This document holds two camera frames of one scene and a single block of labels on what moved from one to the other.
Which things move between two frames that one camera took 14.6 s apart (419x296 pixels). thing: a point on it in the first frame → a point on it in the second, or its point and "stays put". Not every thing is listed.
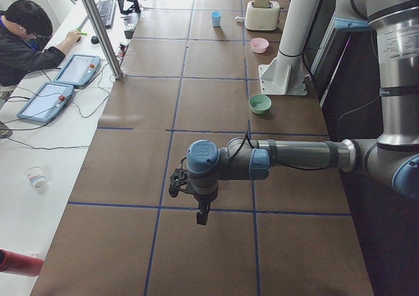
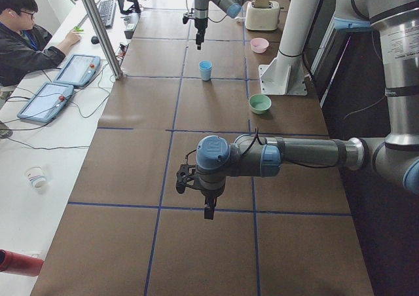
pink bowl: (258, 44) stays put
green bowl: (259, 103) stays put
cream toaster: (262, 14) stays put
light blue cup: (216, 18) → (205, 65)
